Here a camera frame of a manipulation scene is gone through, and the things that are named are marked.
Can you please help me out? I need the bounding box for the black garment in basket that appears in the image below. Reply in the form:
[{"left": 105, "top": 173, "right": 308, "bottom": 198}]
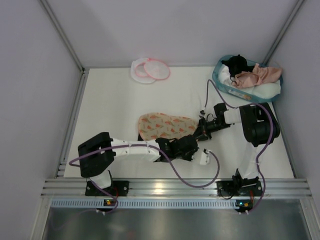
[{"left": 221, "top": 54, "right": 255, "bottom": 77}]

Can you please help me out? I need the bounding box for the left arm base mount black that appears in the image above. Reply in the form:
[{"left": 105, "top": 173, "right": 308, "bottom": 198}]
[{"left": 84, "top": 180, "right": 130, "bottom": 197}]

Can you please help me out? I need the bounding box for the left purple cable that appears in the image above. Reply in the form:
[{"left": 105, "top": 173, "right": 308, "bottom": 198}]
[{"left": 68, "top": 143, "right": 221, "bottom": 216}]

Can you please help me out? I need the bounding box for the grey slotted cable duct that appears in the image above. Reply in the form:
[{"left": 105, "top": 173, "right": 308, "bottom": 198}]
[{"left": 51, "top": 198, "right": 252, "bottom": 210}]

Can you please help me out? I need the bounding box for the black bra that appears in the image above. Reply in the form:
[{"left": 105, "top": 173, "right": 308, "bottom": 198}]
[{"left": 137, "top": 133, "right": 167, "bottom": 163}]

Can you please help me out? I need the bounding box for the aluminium front rail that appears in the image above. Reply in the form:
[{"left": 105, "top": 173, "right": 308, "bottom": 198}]
[{"left": 40, "top": 178, "right": 312, "bottom": 199}]

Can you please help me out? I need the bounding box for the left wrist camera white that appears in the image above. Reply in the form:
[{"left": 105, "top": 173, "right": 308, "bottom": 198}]
[{"left": 199, "top": 149, "right": 212, "bottom": 166}]

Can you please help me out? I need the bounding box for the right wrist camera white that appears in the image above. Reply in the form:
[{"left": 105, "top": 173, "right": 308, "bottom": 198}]
[{"left": 198, "top": 109, "right": 207, "bottom": 119}]

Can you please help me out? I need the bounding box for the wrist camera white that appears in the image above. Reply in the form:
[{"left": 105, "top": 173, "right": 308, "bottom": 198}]
[
  {"left": 198, "top": 109, "right": 207, "bottom": 119},
  {"left": 199, "top": 149, "right": 212, "bottom": 166}
]

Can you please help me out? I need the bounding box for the pink floral mesh laundry bag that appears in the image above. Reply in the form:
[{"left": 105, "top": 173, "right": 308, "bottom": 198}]
[{"left": 137, "top": 112, "right": 198, "bottom": 141}]

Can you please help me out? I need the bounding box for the left aluminium frame post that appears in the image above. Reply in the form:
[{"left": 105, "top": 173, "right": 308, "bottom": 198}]
[{"left": 37, "top": 0, "right": 86, "bottom": 73}]

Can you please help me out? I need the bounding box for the white garment in basket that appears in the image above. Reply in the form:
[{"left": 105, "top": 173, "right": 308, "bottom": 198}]
[{"left": 215, "top": 65, "right": 281, "bottom": 103}]

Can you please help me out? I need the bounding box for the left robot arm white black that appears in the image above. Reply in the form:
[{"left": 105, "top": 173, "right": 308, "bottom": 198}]
[{"left": 77, "top": 132, "right": 199, "bottom": 188}]

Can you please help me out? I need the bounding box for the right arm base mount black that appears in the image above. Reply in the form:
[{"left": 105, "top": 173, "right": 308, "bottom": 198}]
[{"left": 216, "top": 169, "right": 263, "bottom": 200}]

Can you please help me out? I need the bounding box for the pink garment in basket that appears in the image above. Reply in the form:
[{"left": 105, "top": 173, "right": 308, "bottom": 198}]
[{"left": 231, "top": 63, "right": 283, "bottom": 89}]

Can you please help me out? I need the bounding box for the aluminium frame post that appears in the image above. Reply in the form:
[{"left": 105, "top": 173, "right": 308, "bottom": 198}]
[
  {"left": 37, "top": 0, "right": 86, "bottom": 73},
  {"left": 262, "top": 0, "right": 307, "bottom": 65}
]

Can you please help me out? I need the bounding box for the right aluminium frame post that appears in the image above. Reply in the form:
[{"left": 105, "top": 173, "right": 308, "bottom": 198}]
[{"left": 262, "top": 0, "right": 307, "bottom": 65}]

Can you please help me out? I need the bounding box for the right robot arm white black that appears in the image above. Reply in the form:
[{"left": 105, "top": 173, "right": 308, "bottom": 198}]
[{"left": 193, "top": 102, "right": 280, "bottom": 180}]

